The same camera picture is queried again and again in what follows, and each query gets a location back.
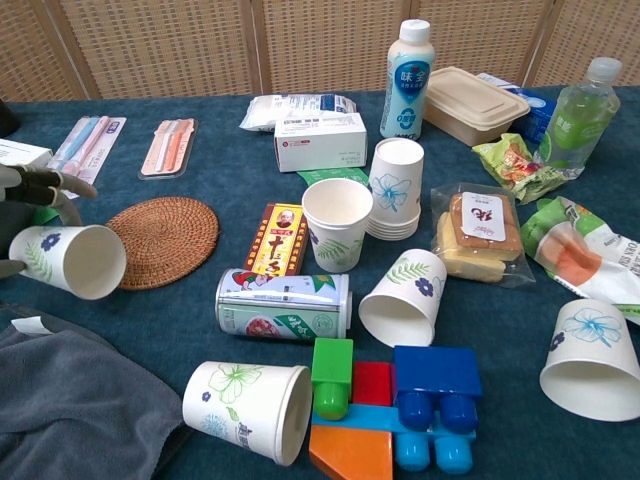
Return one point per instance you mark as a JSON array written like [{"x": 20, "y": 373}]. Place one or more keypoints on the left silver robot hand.
[{"x": 35, "y": 185}]

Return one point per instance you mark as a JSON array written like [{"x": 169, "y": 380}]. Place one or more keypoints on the paper cup with blue flowers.
[{"x": 75, "y": 260}]

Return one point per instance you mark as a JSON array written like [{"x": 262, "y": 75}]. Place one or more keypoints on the paper cup green flower print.
[{"x": 240, "y": 405}]

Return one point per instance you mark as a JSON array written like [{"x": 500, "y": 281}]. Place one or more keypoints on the paper cup leaf and flower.
[{"x": 405, "y": 295}]

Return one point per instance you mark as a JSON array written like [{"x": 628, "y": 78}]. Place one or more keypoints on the paper cup large blue flower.
[{"x": 585, "y": 360}]

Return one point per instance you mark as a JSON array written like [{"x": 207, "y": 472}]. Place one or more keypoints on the flat white box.
[{"x": 20, "y": 152}]

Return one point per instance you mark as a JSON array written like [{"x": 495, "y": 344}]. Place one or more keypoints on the pink blue toothbrush pack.
[{"x": 95, "y": 140}]

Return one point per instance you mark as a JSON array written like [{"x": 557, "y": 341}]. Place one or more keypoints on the orange toothbrush pack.
[{"x": 167, "y": 145}]

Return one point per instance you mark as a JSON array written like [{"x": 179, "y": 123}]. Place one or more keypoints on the round woven rattan coaster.
[{"x": 165, "y": 240}]

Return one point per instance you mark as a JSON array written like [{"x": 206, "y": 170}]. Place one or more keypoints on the woven folding screen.
[{"x": 175, "y": 45}]

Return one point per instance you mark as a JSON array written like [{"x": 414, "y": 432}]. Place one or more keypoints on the teal table cloth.
[{"x": 190, "y": 325}]

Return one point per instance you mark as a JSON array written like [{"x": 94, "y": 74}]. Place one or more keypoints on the grey towel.
[{"x": 75, "y": 400}]

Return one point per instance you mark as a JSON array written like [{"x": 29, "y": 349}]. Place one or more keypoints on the red and yellow spice box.
[{"x": 280, "y": 240}]

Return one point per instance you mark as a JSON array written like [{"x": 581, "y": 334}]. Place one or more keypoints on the white soft tissue pack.
[{"x": 280, "y": 107}]

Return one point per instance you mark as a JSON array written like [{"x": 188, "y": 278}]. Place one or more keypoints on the green and white drink can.
[{"x": 280, "y": 310}]

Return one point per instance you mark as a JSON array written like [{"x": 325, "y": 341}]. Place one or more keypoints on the white medicine box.
[{"x": 320, "y": 145}]

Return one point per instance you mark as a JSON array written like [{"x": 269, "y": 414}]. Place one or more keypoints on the green sachet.
[{"x": 325, "y": 177}]

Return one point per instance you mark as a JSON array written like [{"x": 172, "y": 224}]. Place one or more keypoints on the green toy block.
[{"x": 332, "y": 360}]

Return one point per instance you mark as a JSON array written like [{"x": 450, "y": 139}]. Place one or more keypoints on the stack of inverted paper cups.
[{"x": 395, "y": 190}]

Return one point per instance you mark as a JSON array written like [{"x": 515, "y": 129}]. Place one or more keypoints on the white blue yogurt bottle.
[{"x": 407, "y": 85}]

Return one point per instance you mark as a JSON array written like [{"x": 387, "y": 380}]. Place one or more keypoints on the red toy block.
[{"x": 372, "y": 382}]

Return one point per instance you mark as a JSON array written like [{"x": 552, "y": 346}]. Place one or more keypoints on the orange toy block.
[{"x": 350, "y": 450}]

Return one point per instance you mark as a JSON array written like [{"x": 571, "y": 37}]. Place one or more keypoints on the dark blue toy block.
[{"x": 435, "y": 370}]

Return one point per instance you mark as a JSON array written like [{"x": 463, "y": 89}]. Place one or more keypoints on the bread in clear bag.
[{"x": 475, "y": 240}]

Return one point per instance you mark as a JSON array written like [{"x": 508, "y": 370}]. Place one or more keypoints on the beige lidded lunch box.
[{"x": 475, "y": 105}]

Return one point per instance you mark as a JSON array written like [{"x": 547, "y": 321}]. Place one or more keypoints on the small green snack packet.
[{"x": 510, "y": 162}]

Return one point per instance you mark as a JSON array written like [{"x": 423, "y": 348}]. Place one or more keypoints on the light blue toy block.
[{"x": 430, "y": 450}]

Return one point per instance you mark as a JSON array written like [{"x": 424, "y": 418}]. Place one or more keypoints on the blue and white mask box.
[{"x": 540, "y": 115}]

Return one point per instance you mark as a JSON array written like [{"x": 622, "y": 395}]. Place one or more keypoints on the green white orange snack bag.
[{"x": 575, "y": 250}]

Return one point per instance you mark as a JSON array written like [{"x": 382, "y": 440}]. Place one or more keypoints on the clear bottle with green label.
[{"x": 580, "y": 125}]

